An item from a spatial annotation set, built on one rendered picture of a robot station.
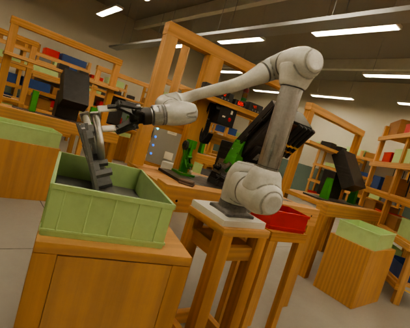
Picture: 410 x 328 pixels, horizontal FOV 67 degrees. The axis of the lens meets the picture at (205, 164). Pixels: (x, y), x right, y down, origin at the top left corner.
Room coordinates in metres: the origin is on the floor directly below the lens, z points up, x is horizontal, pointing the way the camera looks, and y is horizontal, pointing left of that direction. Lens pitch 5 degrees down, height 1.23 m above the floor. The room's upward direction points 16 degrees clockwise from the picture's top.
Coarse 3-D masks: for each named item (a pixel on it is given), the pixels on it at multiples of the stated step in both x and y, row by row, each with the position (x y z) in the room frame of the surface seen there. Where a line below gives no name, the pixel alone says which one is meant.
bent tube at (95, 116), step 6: (90, 114) 1.24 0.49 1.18; (96, 114) 1.25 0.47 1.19; (90, 120) 1.27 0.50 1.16; (96, 120) 1.23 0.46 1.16; (96, 126) 1.22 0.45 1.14; (96, 132) 1.21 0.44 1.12; (102, 132) 1.22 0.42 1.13; (96, 138) 1.20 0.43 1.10; (102, 138) 1.21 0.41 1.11; (96, 144) 1.21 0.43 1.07; (102, 144) 1.21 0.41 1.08; (102, 150) 1.21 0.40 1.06; (102, 156) 1.23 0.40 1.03; (102, 168) 1.31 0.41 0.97
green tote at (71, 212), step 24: (72, 168) 1.50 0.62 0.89; (120, 168) 1.59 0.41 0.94; (48, 192) 0.96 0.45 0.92; (72, 192) 0.95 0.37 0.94; (96, 192) 0.98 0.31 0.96; (144, 192) 1.46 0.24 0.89; (48, 216) 0.93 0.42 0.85; (72, 216) 0.96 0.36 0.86; (96, 216) 0.99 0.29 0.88; (120, 216) 1.02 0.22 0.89; (144, 216) 1.05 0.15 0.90; (168, 216) 1.09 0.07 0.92; (96, 240) 1.00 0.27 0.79; (120, 240) 1.03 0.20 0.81; (144, 240) 1.06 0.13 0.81
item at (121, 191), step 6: (60, 180) 1.38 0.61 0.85; (66, 180) 1.41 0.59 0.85; (72, 180) 1.44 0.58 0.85; (78, 180) 1.47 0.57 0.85; (84, 180) 1.51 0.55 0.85; (78, 186) 1.37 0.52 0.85; (84, 186) 1.40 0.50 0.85; (90, 186) 1.43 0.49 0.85; (114, 186) 1.57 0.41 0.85; (120, 192) 1.49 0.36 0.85; (126, 192) 1.52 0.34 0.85; (132, 192) 1.56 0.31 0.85
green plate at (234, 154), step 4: (236, 140) 2.41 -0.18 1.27; (232, 144) 2.42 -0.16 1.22; (236, 144) 2.39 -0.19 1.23; (240, 144) 2.35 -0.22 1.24; (244, 144) 2.34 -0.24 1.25; (236, 148) 2.36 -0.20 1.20; (240, 148) 2.33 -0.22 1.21; (228, 152) 2.41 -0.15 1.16; (232, 152) 2.37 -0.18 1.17; (236, 152) 2.34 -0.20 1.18; (240, 152) 2.35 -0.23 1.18; (228, 156) 2.38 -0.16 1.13; (232, 156) 2.35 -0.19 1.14; (236, 156) 2.32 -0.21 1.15; (240, 156) 2.35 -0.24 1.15; (224, 160) 2.40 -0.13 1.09; (228, 160) 2.36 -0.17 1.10; (232, 160) 2.33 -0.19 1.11; (236, 160) 2.34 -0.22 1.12; (240, 160) 2.36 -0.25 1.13
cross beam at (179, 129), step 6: (156, 126) 2.42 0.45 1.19; (162, 126) 2.45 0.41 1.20; (168, 126) 2.48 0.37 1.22; (174, 126) 2.51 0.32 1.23; (180, 126) 2.54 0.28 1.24; (174, 132) 2.52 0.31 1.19; (180, 132) 2.55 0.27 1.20; (210, 132) 2.71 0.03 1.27; (216, 138) 2.76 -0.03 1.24; (222, 138) 2.79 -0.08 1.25; (228, 138) 2.83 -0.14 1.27
